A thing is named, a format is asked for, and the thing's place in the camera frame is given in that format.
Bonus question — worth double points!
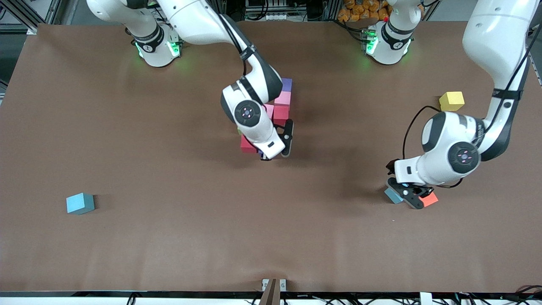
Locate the table cover sheet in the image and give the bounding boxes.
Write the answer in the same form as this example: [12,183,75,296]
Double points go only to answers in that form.
[0,20,542,294]

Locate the aluminium frame profile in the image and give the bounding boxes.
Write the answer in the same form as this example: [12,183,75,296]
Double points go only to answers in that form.
[0,0,60,35]

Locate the white power strip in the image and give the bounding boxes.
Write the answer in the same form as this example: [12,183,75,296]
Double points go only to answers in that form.
[253,12,293,22]

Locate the yellow foam cube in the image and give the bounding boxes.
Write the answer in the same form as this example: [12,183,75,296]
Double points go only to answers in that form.
[439,91,465,112]

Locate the red foam cube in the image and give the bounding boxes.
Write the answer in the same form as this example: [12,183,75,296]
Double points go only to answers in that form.
[240,135,259,154]
[273,105,290,127]

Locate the orange snack bags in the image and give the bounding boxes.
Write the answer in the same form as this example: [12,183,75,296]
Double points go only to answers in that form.
[337,0,392,22]

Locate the blue foam cube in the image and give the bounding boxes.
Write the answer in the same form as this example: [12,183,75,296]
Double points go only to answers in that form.
[384,188,405,205]
[66,193,95,215]

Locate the silver metal bracket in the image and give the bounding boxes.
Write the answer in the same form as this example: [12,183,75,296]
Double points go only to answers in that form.
[262,278,287,293]

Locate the brown wooden post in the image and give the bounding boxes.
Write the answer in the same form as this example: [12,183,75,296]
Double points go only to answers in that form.
[258,278,282,305]

